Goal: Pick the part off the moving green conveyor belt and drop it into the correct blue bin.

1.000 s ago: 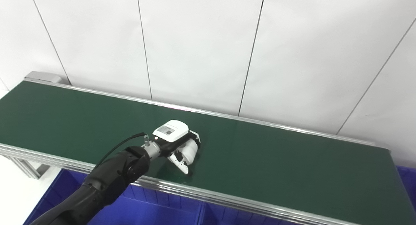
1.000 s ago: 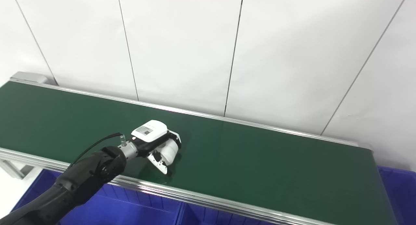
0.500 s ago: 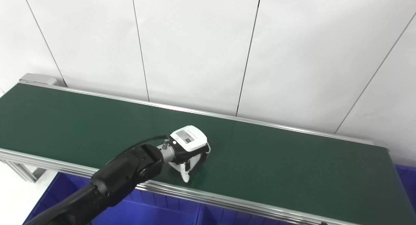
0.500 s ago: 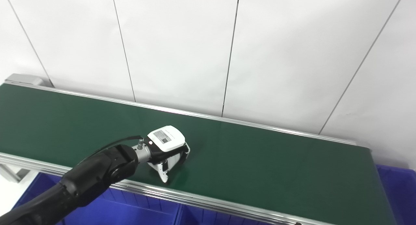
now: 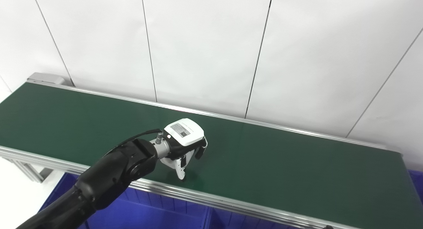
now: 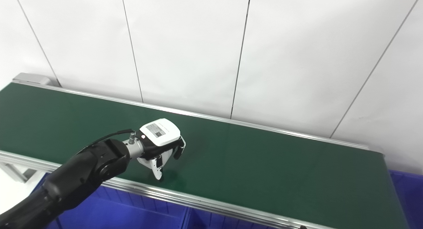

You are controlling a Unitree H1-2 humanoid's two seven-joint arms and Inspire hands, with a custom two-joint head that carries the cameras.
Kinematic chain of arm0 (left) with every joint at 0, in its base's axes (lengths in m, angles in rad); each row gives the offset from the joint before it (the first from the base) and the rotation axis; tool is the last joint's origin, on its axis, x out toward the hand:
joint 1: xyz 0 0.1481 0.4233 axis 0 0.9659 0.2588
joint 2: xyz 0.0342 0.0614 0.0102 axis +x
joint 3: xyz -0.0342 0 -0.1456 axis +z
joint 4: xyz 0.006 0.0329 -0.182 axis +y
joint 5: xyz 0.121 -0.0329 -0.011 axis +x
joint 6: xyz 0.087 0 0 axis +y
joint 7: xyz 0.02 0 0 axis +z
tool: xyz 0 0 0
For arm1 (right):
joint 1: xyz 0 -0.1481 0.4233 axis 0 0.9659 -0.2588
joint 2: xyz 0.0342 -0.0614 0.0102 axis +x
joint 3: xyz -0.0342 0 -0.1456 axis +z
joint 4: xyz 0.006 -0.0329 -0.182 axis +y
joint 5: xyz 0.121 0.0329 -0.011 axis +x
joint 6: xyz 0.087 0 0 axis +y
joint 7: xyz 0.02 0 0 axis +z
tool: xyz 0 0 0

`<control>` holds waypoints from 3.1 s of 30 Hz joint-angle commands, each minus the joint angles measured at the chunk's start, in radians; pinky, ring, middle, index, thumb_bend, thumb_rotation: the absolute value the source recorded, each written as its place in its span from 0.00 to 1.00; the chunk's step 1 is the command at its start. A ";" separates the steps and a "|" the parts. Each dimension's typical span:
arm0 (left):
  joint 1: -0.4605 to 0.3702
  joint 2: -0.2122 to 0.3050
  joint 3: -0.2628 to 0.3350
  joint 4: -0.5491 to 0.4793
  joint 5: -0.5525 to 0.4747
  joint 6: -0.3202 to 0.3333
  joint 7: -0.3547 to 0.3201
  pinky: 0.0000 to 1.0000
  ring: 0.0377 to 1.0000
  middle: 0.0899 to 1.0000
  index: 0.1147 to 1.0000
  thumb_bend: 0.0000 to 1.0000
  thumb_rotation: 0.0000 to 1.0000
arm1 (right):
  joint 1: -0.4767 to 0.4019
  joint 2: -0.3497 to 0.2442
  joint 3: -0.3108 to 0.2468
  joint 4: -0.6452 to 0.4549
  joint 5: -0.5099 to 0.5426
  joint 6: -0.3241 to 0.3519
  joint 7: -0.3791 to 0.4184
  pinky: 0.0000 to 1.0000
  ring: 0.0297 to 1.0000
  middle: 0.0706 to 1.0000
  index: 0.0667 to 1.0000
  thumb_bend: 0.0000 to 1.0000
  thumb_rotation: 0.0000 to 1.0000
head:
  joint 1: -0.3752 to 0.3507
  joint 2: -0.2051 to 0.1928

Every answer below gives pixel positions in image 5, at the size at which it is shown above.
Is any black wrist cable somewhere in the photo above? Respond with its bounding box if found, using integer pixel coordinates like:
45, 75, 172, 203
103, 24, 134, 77
105, 129, 163, 157

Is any green conveyor belt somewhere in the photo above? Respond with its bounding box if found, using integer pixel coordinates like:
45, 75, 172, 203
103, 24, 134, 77
0, 72, 423, 229

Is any grey aluminium conveyor leg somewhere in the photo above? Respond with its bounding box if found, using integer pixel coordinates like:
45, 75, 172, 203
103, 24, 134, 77
6, 158, 54, 183

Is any blue plastic bin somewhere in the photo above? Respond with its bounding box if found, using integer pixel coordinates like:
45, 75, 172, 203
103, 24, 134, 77
209, 208, 298, 229
39, 172, 212, 229
408, 170, 423, 205

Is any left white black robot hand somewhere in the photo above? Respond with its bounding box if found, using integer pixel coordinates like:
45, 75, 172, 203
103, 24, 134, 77
159, 118, 208, 181

